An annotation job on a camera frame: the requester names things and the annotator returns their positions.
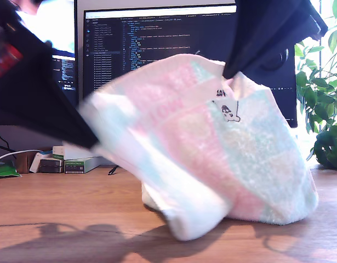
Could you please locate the pastel checked tea towel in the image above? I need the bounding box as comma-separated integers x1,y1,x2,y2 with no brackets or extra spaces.
79,53,319,242

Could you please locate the long white box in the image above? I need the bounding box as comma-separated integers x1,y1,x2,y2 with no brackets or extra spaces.
52,145,103,160

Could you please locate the small dark grey box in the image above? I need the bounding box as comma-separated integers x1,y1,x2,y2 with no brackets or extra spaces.
39,165,64,174
39,158,64,167

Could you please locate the brown cardboard box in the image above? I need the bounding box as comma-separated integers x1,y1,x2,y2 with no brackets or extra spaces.
15,152,35,174

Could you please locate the white box with teal edge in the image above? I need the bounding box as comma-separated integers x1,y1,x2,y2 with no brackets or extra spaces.
29,151,53,173

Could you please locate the green pouch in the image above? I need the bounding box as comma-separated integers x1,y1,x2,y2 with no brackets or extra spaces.
0,160,22,178

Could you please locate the green and white box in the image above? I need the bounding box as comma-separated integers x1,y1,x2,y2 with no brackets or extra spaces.
64,156,102,174

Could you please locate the black monitor with purple terminal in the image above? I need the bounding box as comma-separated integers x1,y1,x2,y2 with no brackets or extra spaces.
9,0,77,109

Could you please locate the black Huawei monitor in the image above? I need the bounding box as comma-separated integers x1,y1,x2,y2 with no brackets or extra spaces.
82,4,298,129

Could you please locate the green leafy houseplant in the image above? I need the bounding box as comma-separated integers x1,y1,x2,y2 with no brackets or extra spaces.
294,0,337,171

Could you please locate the thin black cable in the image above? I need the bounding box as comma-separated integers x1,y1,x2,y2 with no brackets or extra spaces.
0,124,17,158

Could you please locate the white cable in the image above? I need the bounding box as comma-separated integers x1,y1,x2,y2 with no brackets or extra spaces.
0,148,44,163

